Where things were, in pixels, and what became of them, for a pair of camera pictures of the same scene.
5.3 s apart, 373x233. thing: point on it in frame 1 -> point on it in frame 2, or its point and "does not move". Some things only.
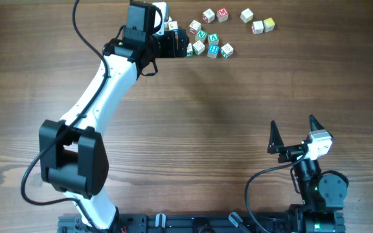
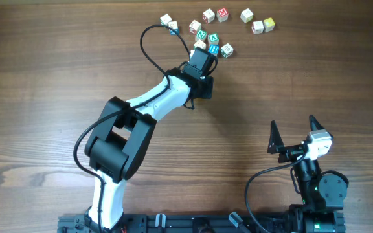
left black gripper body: (167, 46) -> (207, 85)
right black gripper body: (291, 153) does not move
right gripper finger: (276, 144) does not move
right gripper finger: (315, 124) does not move
